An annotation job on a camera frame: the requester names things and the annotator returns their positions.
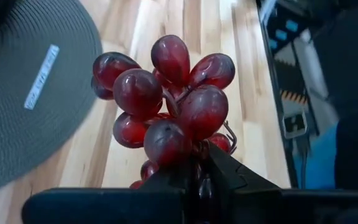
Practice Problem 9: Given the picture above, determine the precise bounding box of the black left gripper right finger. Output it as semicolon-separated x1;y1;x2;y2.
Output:
208;142;282;224

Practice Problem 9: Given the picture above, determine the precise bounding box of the red grape bunch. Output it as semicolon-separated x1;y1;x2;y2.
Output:
91;34;238;190

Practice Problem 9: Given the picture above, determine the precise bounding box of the black aluminium table frame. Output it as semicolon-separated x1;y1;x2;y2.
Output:
255;0;301;189

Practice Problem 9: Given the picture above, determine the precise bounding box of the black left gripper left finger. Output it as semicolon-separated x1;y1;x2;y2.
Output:
137;156;199;224

